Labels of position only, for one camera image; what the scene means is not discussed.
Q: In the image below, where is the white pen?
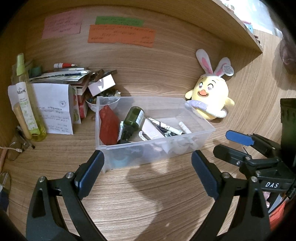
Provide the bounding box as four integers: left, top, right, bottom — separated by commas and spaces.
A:
147, 118, 185, 135

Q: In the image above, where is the blue tape roll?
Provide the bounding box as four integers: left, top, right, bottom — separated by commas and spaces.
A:
110, 153, 130, 169

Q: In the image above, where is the red envelope packet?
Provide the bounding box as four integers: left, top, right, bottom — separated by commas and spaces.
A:
99, 105, 120, 145

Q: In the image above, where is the dark green glass bottle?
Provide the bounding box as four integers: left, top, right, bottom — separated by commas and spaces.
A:
117, 106, 144, 144

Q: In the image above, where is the orange jacket sleeve forearm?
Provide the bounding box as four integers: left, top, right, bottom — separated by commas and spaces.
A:
269, 201, 287, 231

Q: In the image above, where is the right hand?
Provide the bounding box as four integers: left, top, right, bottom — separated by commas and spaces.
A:
263, 191, 270, 208

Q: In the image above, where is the yellow chick bunny plush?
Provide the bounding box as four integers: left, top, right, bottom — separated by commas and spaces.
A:
185, 49, 235, 120

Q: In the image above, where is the translucent plastic storage bin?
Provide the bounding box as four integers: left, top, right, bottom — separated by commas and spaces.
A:
95, 96, 215, 172

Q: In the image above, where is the white folded paper letter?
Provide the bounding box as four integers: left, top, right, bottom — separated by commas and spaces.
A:
8, 83, 73, 137

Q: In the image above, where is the yellow green spray bottle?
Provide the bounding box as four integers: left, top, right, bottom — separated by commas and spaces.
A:
14, 53, 47, 142

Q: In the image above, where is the white ceramic bowl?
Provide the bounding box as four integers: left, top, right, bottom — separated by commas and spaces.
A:
86, 96, 120, 113

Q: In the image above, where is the small white cardboard box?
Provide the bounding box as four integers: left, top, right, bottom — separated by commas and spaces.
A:
88, 74, 115, 96

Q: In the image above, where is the stack of books papers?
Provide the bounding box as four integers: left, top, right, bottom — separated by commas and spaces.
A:
28, 67, 118, 125

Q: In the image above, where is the red white marker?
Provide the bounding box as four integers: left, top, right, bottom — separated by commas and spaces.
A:
54, 63, 77, 69

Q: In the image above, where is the orange paper note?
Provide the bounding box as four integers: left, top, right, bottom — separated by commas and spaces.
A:
88, 25, 156, 48

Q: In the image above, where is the green paper note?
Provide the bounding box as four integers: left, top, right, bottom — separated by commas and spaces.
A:
95, 16, 144, 27

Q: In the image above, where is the pink paper note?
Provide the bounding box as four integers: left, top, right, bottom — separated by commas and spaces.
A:
42, 9, 83, 39

